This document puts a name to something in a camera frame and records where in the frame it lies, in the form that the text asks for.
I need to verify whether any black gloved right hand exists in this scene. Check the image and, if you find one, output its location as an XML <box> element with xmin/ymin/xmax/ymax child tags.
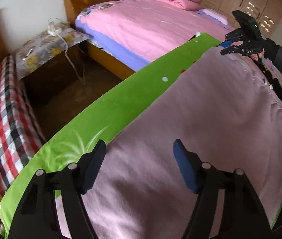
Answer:
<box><xmin>250</xmin><ymin>38</ymin><xmax>280</xmax><ymax>62</ymax></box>

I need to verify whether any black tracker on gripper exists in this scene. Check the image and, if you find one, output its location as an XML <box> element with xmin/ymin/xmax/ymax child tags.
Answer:
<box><xmin>232</xmin><ymin>10</ymin><xmax>263</xmax><ymax>41</ymax></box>

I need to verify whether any lavender pillow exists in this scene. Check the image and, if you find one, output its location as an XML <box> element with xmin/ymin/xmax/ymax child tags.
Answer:
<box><xmin>196</xmin><ymin>9</ymin><xmax>230</xmax><ymax>30</ymax></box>

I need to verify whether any red plaid bedding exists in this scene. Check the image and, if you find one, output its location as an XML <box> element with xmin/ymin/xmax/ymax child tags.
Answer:
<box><xmin>0</xmin><ymin>54</ymin><xmax>47</xmax><ymax>227</ymax></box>

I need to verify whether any pink bed sheet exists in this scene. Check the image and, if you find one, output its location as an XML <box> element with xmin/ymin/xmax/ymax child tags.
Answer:
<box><xmin>75</xmin><ymin>0</ymin><xmax>232</xmax><ymax>72</ymax></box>

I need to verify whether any green cartoon blanket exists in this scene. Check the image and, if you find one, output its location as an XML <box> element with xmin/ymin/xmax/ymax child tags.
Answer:
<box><xmin>0</xmin><ymin>32</ymin><xmax>220</xmax><ymax>238</ymax></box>

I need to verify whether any nightstand with floral cover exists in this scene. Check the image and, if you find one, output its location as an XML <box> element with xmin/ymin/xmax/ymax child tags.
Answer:
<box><xmin>15</xmin><ymin>22</ymin><xmax>89</xmax><ymax>93</ymax></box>

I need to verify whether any white power strip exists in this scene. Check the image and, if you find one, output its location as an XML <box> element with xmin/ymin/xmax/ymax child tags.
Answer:
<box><xmin>47</xmin><ymin>22</ymin><xmax>62</xmax><ymax>37</ymax></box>

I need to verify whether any wooden bed frame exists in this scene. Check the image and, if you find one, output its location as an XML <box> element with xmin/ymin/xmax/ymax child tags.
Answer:
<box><xmin>86</xmin><ymin>42</ymin><xmax>135</xmax><ymax>80</ymax></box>

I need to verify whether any white cable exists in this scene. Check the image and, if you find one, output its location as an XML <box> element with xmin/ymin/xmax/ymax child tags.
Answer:
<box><xmin>48</xmin><ymin>17</ymin><xmax>86</xmax><ymax>85</ymax></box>

